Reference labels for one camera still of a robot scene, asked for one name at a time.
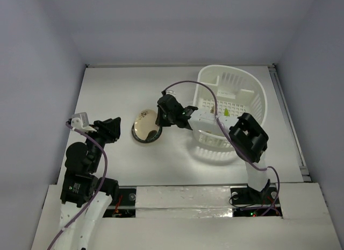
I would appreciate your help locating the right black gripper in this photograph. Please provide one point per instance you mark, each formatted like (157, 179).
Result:
(163, 113)

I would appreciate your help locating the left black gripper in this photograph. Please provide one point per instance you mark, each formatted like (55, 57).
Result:
(109, 128)

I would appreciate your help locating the beige patterned plate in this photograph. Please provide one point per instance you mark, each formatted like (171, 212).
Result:
(144, 127)

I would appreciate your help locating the teal blue plate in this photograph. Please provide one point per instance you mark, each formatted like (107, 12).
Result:
(158, 134)

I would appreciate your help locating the lime green plate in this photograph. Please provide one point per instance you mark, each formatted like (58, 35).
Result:
(226, 112)

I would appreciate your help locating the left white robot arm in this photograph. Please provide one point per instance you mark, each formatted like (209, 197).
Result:
(86, 191)

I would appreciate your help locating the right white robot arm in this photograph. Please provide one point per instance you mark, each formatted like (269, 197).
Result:
(244, 134)

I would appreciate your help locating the white plastic dish rack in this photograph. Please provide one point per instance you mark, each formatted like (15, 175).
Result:
(235, 89)

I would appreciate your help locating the white foam strip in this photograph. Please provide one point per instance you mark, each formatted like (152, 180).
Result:
(183, 202)

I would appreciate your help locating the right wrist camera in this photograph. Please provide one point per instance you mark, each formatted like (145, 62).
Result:
(169, 92)

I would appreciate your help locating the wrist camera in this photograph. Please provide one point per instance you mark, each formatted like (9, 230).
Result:
(169, 92)
(79, 121)

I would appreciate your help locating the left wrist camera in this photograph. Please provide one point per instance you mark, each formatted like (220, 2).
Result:
(79, 121)

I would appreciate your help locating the right aluminium rail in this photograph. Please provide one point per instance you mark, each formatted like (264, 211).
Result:
(289, 123)

